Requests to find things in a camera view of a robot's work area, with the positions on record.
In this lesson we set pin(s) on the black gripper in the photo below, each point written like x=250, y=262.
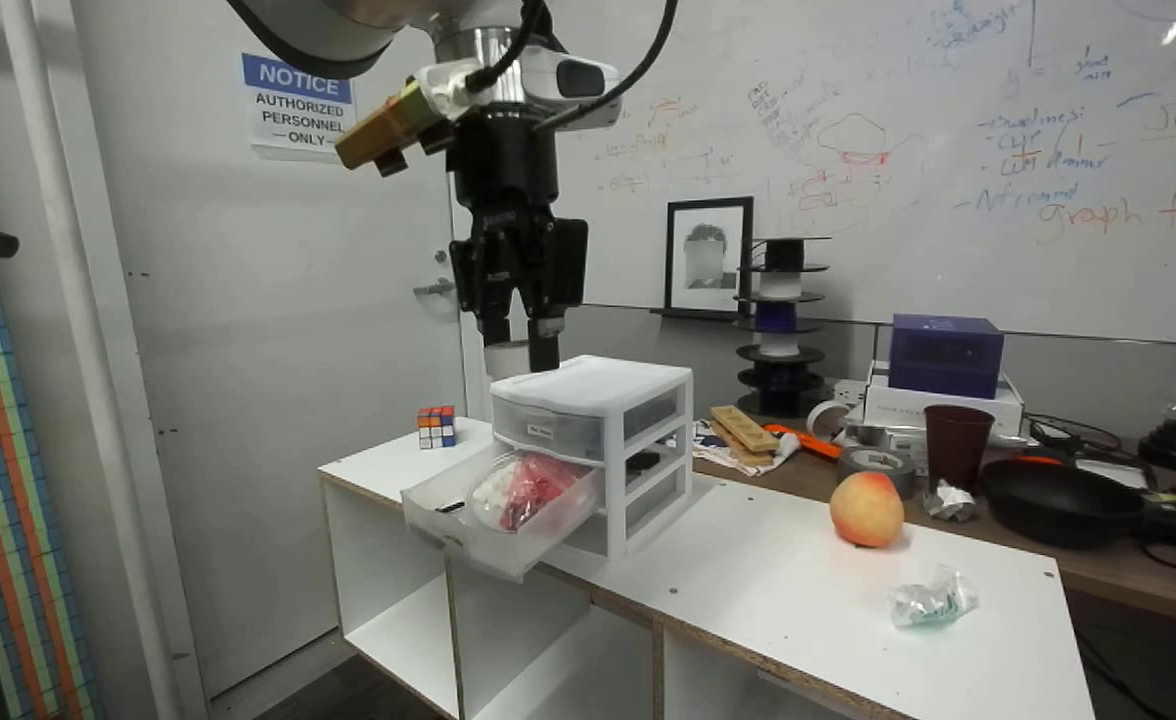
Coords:
x=515, y=255

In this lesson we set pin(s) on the clear plastic drawer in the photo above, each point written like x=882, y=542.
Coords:
x=483, y=552

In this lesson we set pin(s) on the clear plastic bag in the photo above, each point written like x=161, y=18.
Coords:
x=933, y=603

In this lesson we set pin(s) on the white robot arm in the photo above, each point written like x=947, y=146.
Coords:
x=349, y=27

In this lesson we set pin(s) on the white plastic drawer unit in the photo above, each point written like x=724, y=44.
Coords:
x=641, y=385

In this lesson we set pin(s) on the bag with red contents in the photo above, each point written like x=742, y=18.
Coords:
x=532, y=486

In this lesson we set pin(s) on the rubiks cube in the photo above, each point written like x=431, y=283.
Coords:
x=439, y=429

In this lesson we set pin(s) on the black framed picture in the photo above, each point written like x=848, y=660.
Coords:
x=708, y=255

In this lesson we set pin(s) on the wooden brush block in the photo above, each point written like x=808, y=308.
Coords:
x=744, y=429

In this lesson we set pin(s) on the black spool stack stand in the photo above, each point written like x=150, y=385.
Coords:
x=783, y=382

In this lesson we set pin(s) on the blue white notice sign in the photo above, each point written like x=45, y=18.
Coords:
x=296, y=106

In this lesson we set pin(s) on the white shelf table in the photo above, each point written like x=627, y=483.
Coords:
x=774, y=586

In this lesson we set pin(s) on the grey round bowl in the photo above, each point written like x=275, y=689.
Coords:
x=882, y=461

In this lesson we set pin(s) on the white cardboard box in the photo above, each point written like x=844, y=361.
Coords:
x=902, y=410

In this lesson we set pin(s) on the orange peach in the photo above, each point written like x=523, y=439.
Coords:
x=870, y=509

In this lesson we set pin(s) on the white pvc pole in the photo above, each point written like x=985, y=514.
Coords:
x=111, y=402

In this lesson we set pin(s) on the purple box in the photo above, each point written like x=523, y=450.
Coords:
x=947, y=357

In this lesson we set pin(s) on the whiteboard with writing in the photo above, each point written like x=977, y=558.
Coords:
x=882, y=83

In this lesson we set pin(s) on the dark red cup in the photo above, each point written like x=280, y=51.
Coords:
x=957, y=447

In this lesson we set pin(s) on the crumpled white wrapper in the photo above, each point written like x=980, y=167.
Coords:
x=954, y=500

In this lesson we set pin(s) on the colourful striped panel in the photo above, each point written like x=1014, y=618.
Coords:
x=3, y=533

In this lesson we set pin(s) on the black frying pan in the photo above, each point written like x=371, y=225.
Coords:
x=1055, y=507

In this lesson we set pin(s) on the wrist mounted camera box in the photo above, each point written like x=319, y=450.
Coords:
x=394, y=124

